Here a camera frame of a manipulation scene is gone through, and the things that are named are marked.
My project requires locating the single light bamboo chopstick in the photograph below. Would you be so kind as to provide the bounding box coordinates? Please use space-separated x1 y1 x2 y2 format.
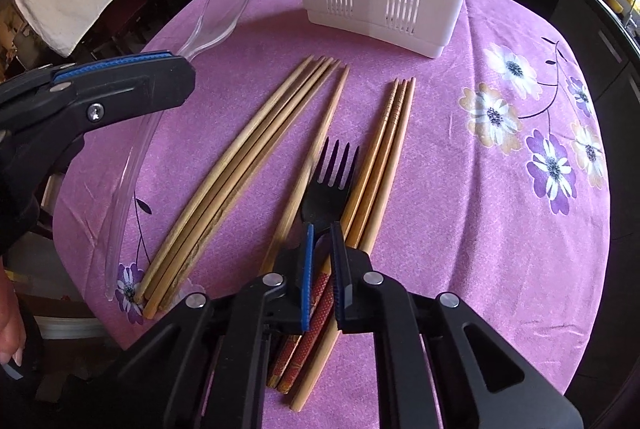
259 65 350 275

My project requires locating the black plastic fork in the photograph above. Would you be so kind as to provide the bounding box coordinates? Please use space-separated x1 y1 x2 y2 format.
299 140 359 244

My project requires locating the red-handled patterned chopstick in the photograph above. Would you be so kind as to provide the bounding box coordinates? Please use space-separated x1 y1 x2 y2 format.
266 78 400 390
275 78 409 395

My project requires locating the plain bamboo chopstick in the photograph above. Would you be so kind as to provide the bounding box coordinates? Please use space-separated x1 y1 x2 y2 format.
288 76 418 413

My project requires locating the clear plastic spoon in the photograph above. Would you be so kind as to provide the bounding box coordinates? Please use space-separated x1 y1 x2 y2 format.
96 0 248 300

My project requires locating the person's left hand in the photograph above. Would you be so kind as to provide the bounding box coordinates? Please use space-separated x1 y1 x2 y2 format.
0 265 26 366

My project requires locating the purple floral tablecloth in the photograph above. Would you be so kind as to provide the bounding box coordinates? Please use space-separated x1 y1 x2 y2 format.
53 0 610 428

